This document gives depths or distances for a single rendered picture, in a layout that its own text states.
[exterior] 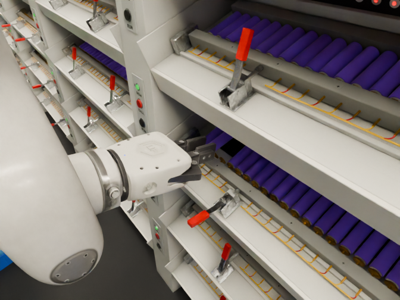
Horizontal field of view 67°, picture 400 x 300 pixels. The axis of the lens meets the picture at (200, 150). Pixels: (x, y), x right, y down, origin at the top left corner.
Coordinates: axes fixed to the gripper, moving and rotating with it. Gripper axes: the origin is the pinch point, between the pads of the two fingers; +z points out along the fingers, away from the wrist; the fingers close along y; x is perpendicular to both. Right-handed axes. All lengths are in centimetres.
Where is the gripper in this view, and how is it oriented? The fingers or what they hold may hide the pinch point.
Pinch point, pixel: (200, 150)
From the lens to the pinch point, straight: 50.4
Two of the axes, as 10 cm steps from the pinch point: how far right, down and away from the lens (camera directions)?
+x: -1.3, 8.5, 5.1
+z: 7.8, -2.3, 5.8
